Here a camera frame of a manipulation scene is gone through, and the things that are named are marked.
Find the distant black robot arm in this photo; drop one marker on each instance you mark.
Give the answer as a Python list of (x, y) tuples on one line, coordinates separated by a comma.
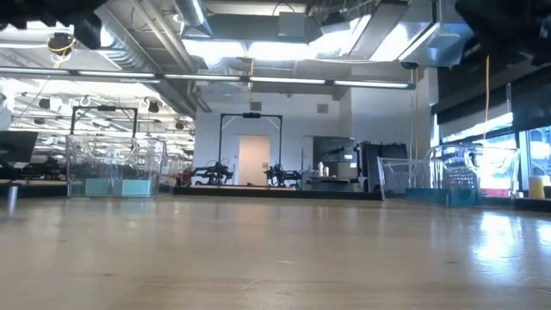
[(282, 174), (213, 173)]

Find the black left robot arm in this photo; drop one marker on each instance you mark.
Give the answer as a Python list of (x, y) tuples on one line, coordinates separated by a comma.
[(43, 8)]

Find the pale door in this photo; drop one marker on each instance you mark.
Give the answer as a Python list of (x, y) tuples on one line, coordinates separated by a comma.
[(254, 161)]

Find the white bottle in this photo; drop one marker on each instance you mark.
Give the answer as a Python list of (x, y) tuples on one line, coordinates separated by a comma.
[(320, 169), (326, 171)]

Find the grey equipment cabinet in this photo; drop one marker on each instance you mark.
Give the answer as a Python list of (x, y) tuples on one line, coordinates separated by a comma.
[(333, 155)]

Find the black cabinet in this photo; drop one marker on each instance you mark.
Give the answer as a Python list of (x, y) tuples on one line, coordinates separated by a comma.
[(370, 165)]

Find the long ceiling light strip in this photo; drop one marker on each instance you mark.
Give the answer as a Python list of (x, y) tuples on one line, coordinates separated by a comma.
[(206, 77)]

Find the clear plastic bin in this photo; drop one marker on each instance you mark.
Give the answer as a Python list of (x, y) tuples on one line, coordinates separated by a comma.
[(495, 172), (112, 159)]

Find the dark monitor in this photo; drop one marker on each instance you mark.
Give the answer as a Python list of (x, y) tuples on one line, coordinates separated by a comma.
[(17, 146)]

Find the yellow container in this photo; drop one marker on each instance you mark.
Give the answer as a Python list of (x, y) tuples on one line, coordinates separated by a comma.
[(536, 188)]

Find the black gantry frame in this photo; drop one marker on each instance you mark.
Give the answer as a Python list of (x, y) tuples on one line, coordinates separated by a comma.
[(104, 108), (251, 115)]

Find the round silver ceiling duct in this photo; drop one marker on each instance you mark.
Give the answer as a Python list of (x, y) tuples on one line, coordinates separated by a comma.
[(191, 13)]

